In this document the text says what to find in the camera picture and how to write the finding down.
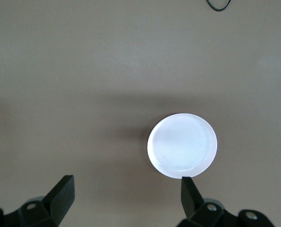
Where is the pale pink round plate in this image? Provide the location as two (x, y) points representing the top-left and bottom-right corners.
(146, 113), (218, 179)

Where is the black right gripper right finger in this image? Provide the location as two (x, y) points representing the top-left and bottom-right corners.
(178, 176), (280, 227)

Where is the black looped table cable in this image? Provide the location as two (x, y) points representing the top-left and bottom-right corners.
(205, 0), (231, 12)

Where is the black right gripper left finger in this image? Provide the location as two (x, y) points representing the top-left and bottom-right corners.
(0, 175), (75, 227)

